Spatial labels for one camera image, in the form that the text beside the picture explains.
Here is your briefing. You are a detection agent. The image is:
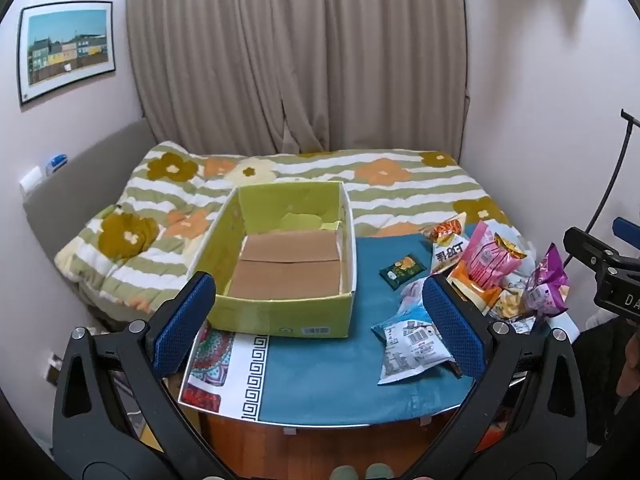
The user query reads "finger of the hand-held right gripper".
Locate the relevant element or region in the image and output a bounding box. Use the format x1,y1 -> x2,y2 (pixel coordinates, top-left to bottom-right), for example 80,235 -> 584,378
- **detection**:
613,216 -> 640,252
563,226 -> 632,275

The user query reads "light blue snack packet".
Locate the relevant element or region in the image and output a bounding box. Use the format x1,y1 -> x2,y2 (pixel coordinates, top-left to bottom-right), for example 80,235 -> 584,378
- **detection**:
371,305 -> 453,386

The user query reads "floral striped blanket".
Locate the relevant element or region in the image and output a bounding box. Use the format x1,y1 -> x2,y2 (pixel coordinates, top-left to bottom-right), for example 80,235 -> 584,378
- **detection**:
54,141 -> 516,321

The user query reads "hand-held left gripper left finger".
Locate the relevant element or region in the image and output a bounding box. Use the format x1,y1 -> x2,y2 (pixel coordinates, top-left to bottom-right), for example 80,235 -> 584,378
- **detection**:
52,271 -> 236,480

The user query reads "framed building picture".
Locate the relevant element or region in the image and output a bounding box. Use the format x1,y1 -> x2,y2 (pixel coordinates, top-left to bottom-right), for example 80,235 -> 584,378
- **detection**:
16,1 -> 117,107

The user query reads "grey headboard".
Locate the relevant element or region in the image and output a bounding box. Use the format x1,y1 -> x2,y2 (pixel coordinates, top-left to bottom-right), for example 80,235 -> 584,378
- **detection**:
25,120 -> 157,266

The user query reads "white wall socket box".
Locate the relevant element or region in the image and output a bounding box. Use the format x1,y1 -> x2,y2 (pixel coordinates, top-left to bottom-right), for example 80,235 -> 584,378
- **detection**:
19,166 -> 42,195

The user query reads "beige curtain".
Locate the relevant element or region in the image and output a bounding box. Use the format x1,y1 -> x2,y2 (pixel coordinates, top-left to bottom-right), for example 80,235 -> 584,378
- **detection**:
125,0 -> 473,158

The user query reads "white wall outlet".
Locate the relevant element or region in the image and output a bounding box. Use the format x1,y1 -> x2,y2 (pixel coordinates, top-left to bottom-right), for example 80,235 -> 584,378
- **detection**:
46,352 -> 64,387

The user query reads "orange and white snack packet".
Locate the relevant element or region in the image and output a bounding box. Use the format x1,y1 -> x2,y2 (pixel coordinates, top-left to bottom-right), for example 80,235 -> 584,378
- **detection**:
419,211 -> 469,276

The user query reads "pink snack packet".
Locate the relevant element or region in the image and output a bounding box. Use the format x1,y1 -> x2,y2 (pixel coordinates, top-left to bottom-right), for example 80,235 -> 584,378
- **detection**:
459,220 -> 526,291

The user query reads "green cardboard box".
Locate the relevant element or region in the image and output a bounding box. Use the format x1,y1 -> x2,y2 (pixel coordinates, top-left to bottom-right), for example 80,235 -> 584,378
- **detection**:
186,181 -> 357,338

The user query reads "blue patterned tablecloth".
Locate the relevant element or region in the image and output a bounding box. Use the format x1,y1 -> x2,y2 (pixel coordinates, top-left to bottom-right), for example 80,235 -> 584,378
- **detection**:
177,232 -> 581,423

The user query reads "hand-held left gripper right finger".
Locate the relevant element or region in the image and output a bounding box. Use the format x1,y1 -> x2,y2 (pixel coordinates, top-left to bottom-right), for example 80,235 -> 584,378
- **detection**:
415,274 -> 587,480

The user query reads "grey speckled snack packet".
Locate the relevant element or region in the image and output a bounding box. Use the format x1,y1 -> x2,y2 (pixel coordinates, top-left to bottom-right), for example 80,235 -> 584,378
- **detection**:
492,280 -> 538,333

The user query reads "small green snack packet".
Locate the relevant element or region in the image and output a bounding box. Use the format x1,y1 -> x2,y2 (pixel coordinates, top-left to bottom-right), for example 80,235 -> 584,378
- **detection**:
378,255 -> 425,289

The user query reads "black curved stand tube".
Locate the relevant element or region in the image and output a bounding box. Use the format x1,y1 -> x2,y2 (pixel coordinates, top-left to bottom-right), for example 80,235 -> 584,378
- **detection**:
585,109 -> 640,232

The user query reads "purple snack packet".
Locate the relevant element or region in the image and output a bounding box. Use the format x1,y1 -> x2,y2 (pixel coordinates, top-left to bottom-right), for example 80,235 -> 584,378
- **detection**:
522,242 -> 571,318

